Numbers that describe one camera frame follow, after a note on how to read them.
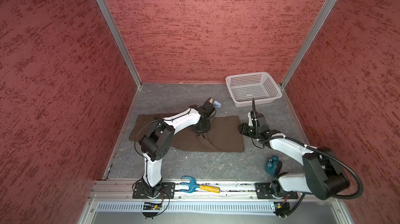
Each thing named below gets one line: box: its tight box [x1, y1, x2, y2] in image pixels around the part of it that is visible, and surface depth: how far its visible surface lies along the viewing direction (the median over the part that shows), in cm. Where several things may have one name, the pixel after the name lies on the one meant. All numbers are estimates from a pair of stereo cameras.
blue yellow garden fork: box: [177, 175, 221, 194], surface depth 76 cm
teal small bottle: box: [265, 154, 279, 176], surface depth 77 cm
